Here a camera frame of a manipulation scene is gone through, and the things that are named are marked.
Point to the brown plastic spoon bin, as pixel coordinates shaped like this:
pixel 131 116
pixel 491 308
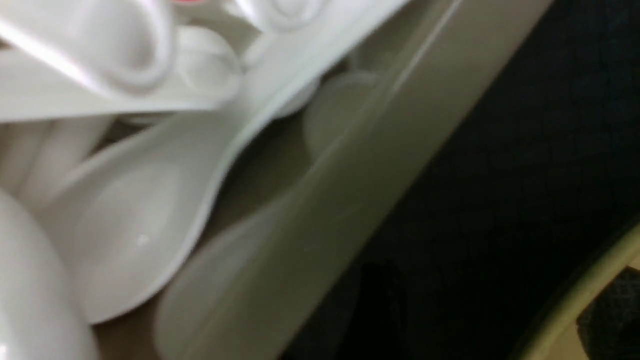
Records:
pixel 291 222

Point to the white spoon top of pile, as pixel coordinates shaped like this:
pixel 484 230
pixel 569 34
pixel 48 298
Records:
pixel 113 47

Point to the white spoon in brown bin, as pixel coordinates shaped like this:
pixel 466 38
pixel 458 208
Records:
pixel 125 220

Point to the black serving tray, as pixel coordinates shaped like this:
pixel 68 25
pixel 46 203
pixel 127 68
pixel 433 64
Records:
pixel 541 173

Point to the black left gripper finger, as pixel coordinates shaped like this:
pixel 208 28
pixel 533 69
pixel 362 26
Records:
pixel 609 328

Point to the white spoon lower left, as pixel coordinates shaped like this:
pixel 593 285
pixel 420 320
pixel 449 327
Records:
pixel 41 317

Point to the large yellow noodle bowl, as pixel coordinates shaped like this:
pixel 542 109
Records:
pixel 553 333

